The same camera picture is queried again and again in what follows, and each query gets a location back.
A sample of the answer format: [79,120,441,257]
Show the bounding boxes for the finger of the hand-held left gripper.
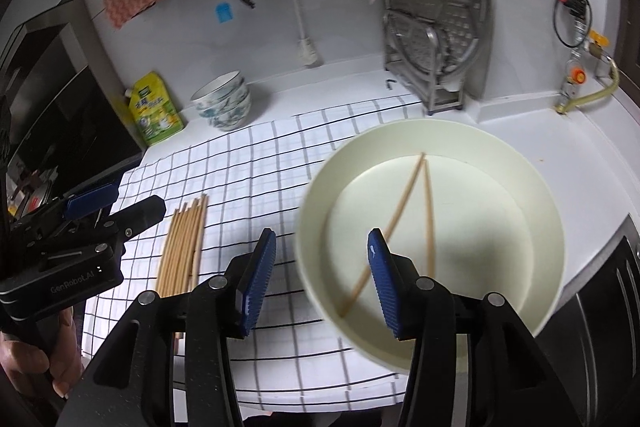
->
[62,183,119,220]
[92,195,167,242]

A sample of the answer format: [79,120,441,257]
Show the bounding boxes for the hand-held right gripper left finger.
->
[65,228,277,427]

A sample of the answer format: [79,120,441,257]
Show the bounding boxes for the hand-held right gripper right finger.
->
[368,228,577,427]

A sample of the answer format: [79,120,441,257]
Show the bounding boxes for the bundle of wooden chopsticks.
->
[156,193,209,303]

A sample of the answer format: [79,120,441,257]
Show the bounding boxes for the light wooden chopstick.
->
[422,158,436,278]
[338,152,427,318]

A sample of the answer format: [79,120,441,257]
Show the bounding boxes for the large cream bowl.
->
[295,119,566,375]

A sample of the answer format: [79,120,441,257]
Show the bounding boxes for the person's left hand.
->
[0,307,84,400]

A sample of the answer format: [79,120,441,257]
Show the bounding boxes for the black kitchen appliance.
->
[0,0,147,208]

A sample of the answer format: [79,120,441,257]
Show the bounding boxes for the yellow detergent pouch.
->
[122,71,187,148]

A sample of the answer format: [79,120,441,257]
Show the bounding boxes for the white black-grid cloth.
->
[75,94,453,413]

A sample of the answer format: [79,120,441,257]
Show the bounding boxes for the white blue-patterned bowl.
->
[200,104,252,132]
[194,94,251,118]
[190,71,247,105]

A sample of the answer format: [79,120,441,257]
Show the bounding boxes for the metal dish rack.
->
[382,9,468,116]

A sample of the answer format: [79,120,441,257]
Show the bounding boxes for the stainless steel sink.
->
[537,214,640,427]

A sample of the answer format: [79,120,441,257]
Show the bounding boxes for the white hanging brush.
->
[290,0,321,66]

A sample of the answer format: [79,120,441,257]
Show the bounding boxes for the small round steamer plate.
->
[387,9,451,78]

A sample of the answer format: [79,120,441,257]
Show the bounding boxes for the gas valve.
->
[560,32,613,108]

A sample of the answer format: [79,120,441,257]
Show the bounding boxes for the yellow gas hose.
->
[555,54,621,115]

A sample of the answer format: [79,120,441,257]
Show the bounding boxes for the black cable loop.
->
[552,0,593,50]

